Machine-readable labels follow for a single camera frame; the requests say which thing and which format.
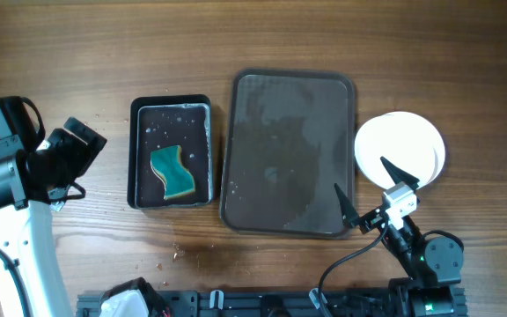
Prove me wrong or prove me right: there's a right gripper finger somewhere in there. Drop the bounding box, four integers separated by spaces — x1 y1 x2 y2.
334 183 360 229
380 156 420 191

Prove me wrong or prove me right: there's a white plate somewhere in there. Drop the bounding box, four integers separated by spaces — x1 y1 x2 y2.
355 111 446 189

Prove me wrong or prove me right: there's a green yellow sponge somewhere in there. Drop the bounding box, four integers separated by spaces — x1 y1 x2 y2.
150 145 195 200

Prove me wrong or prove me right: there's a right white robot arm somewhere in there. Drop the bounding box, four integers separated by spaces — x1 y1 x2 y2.
313 157 467 316

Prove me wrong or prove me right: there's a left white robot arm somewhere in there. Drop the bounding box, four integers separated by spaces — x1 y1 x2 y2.
0 117 107 316

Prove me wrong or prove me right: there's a small black water tray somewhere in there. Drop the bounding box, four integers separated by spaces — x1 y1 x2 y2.
127 94 214 210

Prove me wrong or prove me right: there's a large dark serving tray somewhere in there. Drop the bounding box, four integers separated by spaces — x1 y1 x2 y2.
219 68 356 240

